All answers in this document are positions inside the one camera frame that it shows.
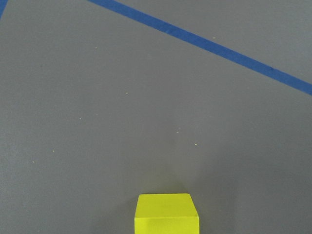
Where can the yellow wooden block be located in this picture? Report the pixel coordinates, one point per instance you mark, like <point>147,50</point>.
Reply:
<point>166,214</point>

